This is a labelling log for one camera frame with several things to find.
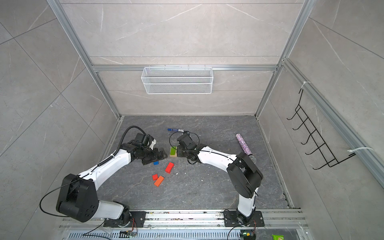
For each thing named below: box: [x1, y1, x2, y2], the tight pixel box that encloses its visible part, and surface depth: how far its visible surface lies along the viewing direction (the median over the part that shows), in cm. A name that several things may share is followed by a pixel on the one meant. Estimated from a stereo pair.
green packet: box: [271, 234, 285, 240], surface depth 69 cm
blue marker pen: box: [167, 128, 185, 132], surface depth 112 cm
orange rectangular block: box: [154, 175, 165, 187], surface depth 87 cm
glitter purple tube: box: [235, 133, 253, 156], surface depth 101 cm
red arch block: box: [165, 162, 174, 174], surface depth 92 cm
